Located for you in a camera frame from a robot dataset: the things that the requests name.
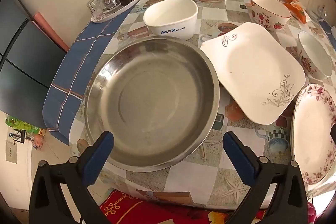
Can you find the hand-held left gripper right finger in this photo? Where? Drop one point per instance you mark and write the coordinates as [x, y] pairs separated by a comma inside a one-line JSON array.
[[240, 158]]

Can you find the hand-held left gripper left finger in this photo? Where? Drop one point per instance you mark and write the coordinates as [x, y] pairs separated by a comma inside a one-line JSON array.
[[98, 158]]

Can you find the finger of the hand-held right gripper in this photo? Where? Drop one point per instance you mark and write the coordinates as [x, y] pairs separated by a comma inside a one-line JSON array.
[[333, 132]]

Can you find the round plate pink floral rim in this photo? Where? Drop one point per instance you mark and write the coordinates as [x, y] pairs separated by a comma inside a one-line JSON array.
[[312, 134]]

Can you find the large stainless steel basin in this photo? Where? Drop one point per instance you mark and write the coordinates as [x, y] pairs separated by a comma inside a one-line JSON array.
[[157, 98]]

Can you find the white square bowl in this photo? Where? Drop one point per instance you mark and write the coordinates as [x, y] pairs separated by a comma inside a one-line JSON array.
[[170, 14]]

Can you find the red embroidered cushion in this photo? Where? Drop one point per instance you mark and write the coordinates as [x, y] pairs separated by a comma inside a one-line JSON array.
[[126, 211]]

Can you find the white bowl red floral print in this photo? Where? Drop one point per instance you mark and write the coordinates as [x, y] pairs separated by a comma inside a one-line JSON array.
[[312, 50]]

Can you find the white paper box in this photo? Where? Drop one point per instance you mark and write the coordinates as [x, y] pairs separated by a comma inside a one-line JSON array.
[[11, 151]]

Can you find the green plastic packet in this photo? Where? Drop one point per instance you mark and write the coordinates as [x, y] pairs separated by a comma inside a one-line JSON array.
[[17, 124]]

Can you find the white square plate grey print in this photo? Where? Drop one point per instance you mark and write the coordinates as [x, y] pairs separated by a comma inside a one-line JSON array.
[[252, 69]]

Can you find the blue plaid cloth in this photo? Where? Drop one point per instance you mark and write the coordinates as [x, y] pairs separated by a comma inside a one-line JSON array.
[[73, 69]]

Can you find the dark grey cabinet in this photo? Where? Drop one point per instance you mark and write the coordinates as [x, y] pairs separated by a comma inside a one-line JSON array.
[[23, 61]]

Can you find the clear drinking glass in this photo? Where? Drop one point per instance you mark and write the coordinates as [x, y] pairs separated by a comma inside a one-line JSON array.
[[317, 10], [95, 7]]

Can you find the pink board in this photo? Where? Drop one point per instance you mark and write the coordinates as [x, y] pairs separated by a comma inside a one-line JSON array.
[[50, 29]]

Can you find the white bowl strawberry print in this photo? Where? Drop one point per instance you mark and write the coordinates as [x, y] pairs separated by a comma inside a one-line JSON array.
[[267, 7]]

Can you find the white oval floral tray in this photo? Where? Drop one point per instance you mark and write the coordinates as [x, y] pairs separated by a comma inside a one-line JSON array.
[[118, 12]]

